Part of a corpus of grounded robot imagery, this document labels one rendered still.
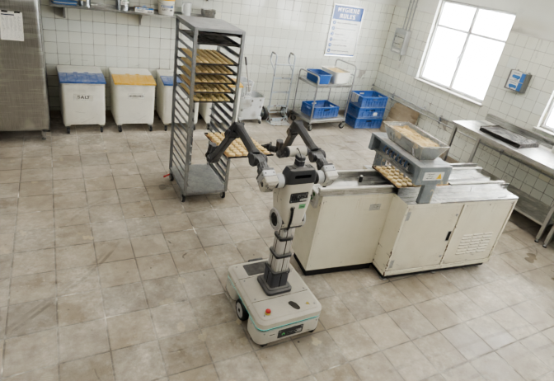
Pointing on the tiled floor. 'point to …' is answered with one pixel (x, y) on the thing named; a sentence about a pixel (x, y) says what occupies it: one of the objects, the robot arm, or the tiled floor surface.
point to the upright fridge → (23, 55)
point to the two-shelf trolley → (327, 99)
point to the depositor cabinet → (441, 231)
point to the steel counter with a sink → (525, 206)
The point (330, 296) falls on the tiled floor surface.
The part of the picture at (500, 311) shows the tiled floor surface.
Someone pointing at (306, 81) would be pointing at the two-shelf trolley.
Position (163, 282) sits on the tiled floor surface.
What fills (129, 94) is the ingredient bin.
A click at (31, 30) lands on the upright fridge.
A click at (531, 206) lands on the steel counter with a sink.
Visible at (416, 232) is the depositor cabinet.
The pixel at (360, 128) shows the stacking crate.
